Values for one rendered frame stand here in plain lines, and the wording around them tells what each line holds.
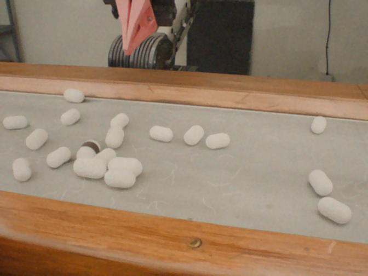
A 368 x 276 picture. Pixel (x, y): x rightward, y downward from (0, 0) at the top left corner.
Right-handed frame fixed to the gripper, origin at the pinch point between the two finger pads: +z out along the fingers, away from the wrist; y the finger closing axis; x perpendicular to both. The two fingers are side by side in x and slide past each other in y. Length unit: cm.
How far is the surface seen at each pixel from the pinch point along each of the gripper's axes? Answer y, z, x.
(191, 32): -30, -125, 151
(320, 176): 25.3, 16.8, -2.8
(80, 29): -114, -126, 151
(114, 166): 4.2, 18.5, -4.6
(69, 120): -7.3, 10.5, 3.0
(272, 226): 20.7, 22.9, -5.9
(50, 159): -3.6, 18.5, -4.4
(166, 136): 7.5, 12.1, 1.8
